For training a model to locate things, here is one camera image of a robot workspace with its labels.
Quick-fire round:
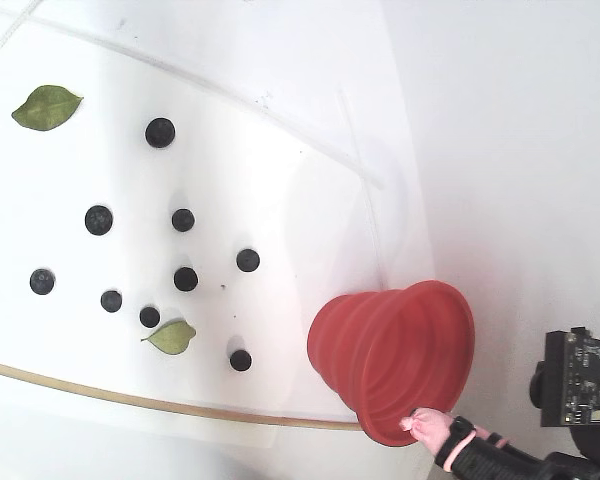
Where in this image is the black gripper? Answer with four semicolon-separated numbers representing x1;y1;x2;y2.
478;424;600;480

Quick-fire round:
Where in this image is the pink sleeved gripper finger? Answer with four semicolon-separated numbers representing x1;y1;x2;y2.
401;407;546;480

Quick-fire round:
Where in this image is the red collapsible cup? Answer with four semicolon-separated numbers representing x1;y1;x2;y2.
307;279;476;448

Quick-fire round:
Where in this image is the green leaf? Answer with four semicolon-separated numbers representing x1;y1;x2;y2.
10;84;85;133
140;319;198;356

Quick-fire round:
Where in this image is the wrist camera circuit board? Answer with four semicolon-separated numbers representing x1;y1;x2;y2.
529;327;600;429

